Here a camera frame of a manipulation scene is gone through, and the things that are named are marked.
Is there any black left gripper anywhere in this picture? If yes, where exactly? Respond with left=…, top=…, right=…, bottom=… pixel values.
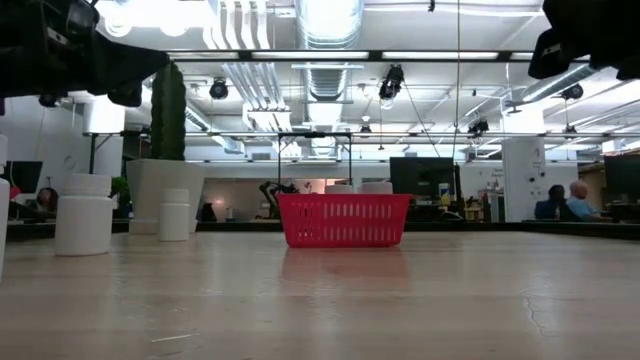
left=0, top=0, right=171, bottom=109

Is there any white pill bottle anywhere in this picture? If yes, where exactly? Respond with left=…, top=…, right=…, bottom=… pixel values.
left=53, top=173, right=115, bottom=257
left=0, top=133, right=11, bottom=281
left=157, top=188, right=192, bottom=243

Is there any red plastic basket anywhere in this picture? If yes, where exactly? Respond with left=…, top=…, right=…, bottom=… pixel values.
left=276, top=192, right=414, bottom=249

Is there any green cactus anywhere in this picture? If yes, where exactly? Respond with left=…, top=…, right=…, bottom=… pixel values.
left=149, top=60, right=187, bottom=161

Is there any small green plant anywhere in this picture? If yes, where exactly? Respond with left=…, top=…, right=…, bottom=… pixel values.
left=110, top=175, right=130, bottom=207

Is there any white hexagonal plant pot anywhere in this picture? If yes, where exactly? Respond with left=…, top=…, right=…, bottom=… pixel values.
left=125, top=158, right=206, bottom=235

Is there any black computer monitor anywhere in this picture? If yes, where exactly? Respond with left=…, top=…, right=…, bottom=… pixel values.
left=603, top=154, right=640, bottom=201
left=389, top=157, right=455, bottom=199
left=0, top=160, right=44, bottom=194

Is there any person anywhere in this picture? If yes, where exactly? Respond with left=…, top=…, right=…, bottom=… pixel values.
left=29, top=187, right=59, bottom=217
left=567, top=179, right=614, bottom=224
left=533, top=183, right=570, bottom=221

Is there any white building pillar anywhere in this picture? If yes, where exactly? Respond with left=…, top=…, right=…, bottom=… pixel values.
left=502, top=137, right=547, bottom=224

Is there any black overhead light bar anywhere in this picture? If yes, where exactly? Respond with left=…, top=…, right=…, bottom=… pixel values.
left=167, top=48, right=591, bottom=64

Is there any silver ventilation duct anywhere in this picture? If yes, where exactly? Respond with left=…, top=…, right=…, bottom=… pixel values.
left=293, top=0, right=365, bottom=161

